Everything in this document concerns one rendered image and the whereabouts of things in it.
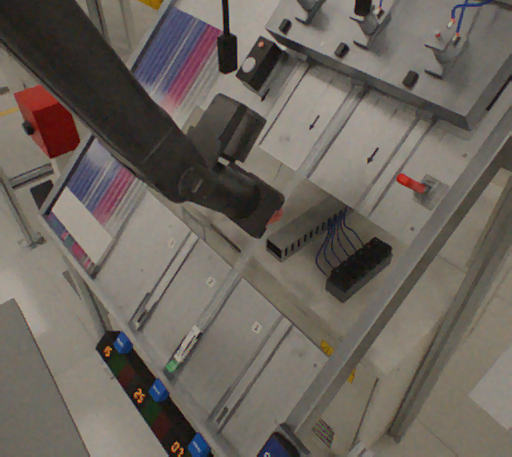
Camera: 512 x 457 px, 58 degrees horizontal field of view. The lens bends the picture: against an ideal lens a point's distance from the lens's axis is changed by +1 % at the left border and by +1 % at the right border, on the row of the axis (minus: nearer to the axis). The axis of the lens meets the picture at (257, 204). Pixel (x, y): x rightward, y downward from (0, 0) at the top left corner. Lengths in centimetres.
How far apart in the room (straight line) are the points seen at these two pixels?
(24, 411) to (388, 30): 84
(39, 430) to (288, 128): 65
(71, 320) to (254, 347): 118
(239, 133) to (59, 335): 136
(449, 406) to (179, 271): 108
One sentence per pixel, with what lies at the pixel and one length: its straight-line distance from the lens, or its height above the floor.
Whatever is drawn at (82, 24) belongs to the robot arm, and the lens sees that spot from 35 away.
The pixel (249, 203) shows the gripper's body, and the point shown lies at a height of 102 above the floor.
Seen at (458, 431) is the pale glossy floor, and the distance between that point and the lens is 161.
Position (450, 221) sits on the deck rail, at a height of 101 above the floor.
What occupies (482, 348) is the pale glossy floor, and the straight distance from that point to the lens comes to 178.
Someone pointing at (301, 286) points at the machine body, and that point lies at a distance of 98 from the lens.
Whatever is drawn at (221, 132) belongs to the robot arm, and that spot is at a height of 113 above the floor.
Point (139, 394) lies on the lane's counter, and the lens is 84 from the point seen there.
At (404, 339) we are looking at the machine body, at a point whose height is 62.
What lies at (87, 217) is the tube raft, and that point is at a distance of 95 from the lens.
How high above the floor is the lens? 141
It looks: 43 degrees down
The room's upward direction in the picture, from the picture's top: straight up
